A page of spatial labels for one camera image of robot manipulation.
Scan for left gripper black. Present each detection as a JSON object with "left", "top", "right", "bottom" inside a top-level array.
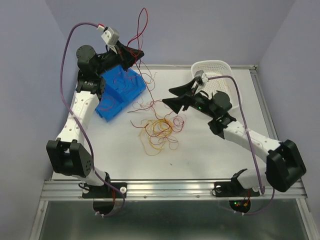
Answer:
[{"left": 94, "top": 39, "right": 144, "bottom": 76}]

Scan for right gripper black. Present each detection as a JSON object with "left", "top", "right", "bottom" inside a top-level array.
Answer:
[{"left": 162, "top": 78, "right": 217, "bottom": 119}]

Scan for red yellow wires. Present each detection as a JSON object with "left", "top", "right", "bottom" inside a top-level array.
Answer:
[{"left": 127, "top": 99, "right": 187, "bottom": 157}]

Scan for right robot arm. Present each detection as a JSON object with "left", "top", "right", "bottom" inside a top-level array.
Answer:
[{"left": 162, "top": 77, "right": 307, "bottom": 197}]

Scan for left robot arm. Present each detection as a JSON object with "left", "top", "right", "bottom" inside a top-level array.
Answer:
[{"left": 46, "top": 41, "right": 145, "bottom": 197}]

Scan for blue plastic bin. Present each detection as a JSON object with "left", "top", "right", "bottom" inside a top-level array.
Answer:
[{"left": 95, "top": 66, "right": 146, "bottom": 122}]

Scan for white perforated basket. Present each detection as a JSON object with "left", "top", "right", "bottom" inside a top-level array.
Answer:
[{"left": 190, "top": 60, "right": 239, "bottom": 110}]

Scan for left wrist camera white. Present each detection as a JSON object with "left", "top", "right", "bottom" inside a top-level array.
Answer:
[{"left": 101, "top": 27, "right": 120, "bottom": 48}]

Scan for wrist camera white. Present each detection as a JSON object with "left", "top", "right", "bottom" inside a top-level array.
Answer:
[
  {"left": 101, "top": 27, "right": 120, "bottom": 48},
  {"left": 194, "top": 70, "right": 209, "bottom": 87}
]

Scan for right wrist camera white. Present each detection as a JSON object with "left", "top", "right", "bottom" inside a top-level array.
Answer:
[{"left": 194, "top": 70, "right": 209, "bottom": 87}]

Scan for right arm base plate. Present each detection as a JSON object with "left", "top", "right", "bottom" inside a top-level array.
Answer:
[{"left": 211, "top": 181, "right": 260, "bottom": 198}]

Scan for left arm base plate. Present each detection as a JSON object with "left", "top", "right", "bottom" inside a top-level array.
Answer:
[{"left": 78, "top": 182, "right": 128, "bottom": 199}]

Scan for aluminium front rail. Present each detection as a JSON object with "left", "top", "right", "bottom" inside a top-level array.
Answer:
[{"left": 39, "top": 177, "right": 308, "bottom": 201}]

